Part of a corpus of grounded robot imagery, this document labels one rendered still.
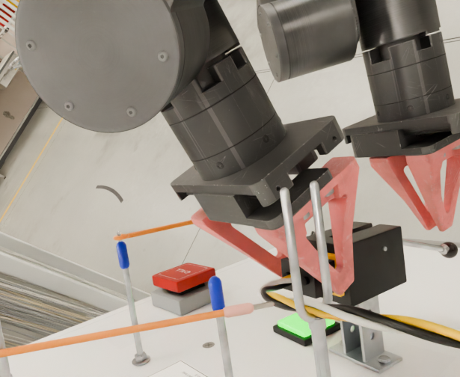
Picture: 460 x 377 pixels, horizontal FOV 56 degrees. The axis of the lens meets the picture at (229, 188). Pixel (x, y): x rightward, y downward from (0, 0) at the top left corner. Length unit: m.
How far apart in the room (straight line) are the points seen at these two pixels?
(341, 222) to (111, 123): 0.15
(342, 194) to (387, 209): 1.51
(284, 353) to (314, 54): 0.22
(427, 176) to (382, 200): 1.43
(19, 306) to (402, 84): 0.76
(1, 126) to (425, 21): 8.21
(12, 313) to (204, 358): 0.60
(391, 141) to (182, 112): 0.18
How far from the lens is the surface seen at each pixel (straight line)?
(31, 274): 0.92
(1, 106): 8.43
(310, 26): 0.32
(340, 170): 0.24
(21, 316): 0.91
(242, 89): 0.23
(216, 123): 0.22
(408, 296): 0.44
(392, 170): 0.36
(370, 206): 1.79
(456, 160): 0.39
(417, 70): 0.34
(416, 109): 0.35
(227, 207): 0.23
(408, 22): 0.34
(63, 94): 0.16
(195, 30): 0.17
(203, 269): 0.46
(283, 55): 0.32
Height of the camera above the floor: 1.38
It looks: 35 degrees down
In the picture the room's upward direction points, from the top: 56 degrees counter-clockwise
